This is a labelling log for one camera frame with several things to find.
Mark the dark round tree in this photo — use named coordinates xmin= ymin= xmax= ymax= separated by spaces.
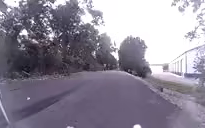
xmin=117 ymin=35 xmax=153 ymax=79

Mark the grey asphalt road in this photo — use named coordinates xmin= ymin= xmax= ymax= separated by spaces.
xmin=0 ymin=69 xmax=204 ymax=128

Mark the small white building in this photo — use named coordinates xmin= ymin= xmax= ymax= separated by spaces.
xmin=149 ymin=64 xmax=165 ymax=75

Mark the row of trees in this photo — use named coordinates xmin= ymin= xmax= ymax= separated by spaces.
xmin=0 ymin=0 xmax=119 ymax=80

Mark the grass verge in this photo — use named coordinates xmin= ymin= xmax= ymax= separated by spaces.
xmin=143 ymin=75 xmax=205 ymax=110

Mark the white long building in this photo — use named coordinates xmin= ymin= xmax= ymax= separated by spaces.
xmin=168 ymin=44 xmax=205 ymax=79

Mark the gravel strip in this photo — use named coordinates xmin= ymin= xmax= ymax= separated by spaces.
xmin=136 ymin=75 xmax=205 ymax=128

